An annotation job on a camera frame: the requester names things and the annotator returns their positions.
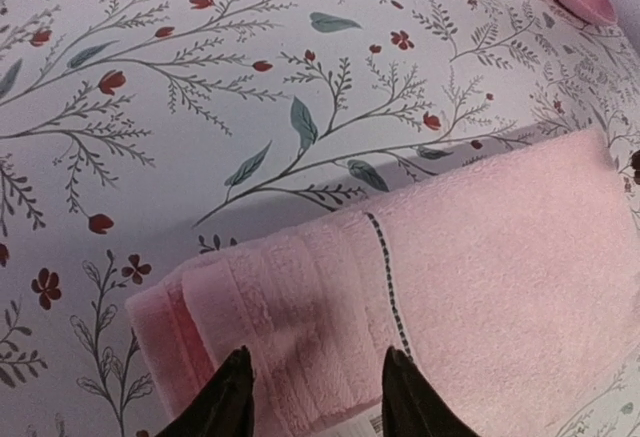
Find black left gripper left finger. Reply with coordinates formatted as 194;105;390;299
157;346;255;437

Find pink towel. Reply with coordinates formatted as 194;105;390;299
126;129;639;436

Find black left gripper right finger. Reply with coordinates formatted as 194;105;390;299
382;347;478;437

